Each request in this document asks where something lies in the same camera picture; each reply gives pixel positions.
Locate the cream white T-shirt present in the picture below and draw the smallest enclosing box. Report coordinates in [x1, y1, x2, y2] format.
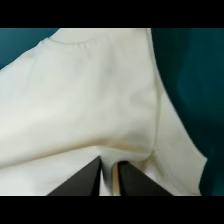
[0, 28, 209, 197]

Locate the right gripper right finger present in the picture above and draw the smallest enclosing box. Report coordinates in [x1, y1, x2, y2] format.
[118, 160, 175, 197]

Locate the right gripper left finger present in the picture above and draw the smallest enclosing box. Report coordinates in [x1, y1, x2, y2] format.
[47, 156, 102, 197]

